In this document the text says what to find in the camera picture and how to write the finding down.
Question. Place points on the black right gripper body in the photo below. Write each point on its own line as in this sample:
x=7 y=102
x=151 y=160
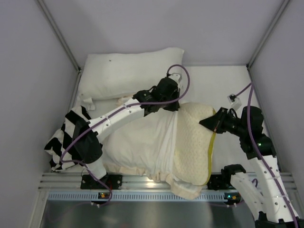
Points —
x=218 y=122

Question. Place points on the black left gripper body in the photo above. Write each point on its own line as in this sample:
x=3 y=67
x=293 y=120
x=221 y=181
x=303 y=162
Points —
x=173 y=104

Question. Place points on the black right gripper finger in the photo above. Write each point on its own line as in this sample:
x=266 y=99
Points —
x=221 y=113
x=212 y=123

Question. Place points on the cream yellow-edged pillow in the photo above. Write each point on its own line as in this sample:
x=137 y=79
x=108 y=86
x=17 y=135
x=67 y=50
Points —
x=192 y=161

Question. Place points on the grey plush cream-frilled pillowcase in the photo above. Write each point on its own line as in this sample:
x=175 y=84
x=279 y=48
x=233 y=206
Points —
x=146 y=147

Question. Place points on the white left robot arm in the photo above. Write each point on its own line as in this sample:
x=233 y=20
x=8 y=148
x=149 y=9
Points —
x=88 y=135

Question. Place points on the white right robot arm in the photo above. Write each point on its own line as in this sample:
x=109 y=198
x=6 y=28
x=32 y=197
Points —
x=268 y=202

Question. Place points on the white plain pillow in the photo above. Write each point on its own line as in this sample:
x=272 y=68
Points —
x=107 y=76

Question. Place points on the black white striped cloth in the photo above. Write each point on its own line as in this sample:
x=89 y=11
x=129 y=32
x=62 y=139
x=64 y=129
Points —
x=62 y=138

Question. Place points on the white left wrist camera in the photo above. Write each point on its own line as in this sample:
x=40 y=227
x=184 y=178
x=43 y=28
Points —
x=175 y=77

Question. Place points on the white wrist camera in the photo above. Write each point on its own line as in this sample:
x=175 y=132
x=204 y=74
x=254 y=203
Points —
x=235 y=102
x=175 y=77

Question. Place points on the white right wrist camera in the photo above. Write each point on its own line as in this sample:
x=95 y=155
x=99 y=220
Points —
x=235 y=102

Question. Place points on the right corner aluminium post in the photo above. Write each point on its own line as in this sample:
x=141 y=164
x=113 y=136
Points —
x=268 y=32

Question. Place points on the corner aluminium post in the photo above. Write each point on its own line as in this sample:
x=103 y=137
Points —
x=268 y=32
x=55 y=28

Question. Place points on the left corner aluminium post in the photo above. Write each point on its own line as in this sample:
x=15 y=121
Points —
x=55 y=28

